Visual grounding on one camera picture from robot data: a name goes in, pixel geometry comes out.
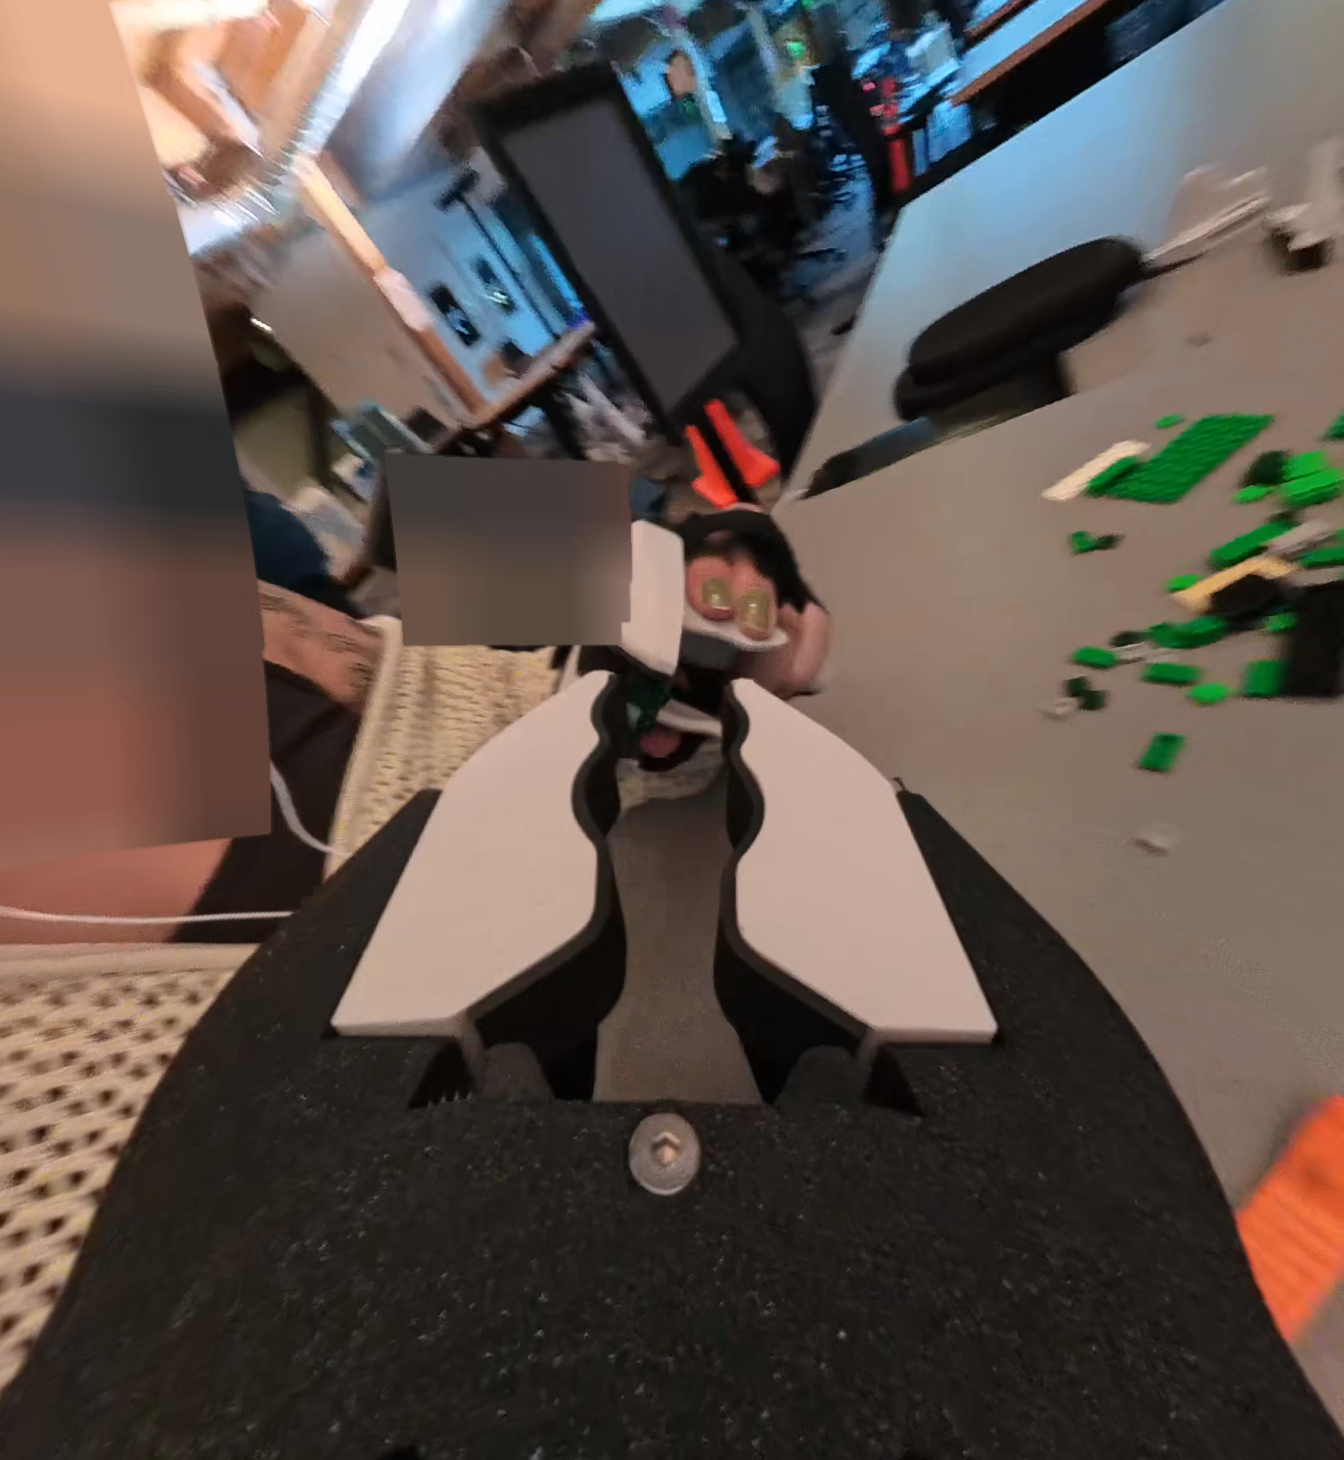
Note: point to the small dark green lego build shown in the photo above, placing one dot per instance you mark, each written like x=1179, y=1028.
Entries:
x=648, y=700

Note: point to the cream knitted sweater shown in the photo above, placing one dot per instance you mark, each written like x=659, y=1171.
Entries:
x=45, y=1140

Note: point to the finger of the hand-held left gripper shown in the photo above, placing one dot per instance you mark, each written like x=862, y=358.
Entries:
x=655, y=593

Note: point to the white black plastic part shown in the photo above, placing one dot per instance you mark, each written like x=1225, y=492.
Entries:
x=1317, y=211

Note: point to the black monitor on stand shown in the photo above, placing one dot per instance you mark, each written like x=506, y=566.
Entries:
x=615, y=239

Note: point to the pile of green lego bricks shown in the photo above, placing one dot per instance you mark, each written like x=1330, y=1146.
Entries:
x=1277, y=547

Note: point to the black zip case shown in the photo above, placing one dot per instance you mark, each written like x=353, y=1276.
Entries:
x=1003, y=331

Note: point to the orange traffic cone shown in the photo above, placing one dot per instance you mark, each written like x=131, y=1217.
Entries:
x=755, y=455

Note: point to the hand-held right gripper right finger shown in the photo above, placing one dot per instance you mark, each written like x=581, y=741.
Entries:
x=844, y=901

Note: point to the white lego plate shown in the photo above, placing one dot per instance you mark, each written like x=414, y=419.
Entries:
x=1089, y=473

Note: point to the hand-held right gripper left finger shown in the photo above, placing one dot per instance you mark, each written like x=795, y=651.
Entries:
x=479, y=890

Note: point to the orange flat object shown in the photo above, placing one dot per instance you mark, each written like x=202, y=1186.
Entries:
x=1322, y=1209

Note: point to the person's left hand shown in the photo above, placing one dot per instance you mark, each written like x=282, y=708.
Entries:
x=741, y=605

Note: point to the black lego tower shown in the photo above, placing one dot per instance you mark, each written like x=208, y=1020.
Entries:
x=1321, y=639

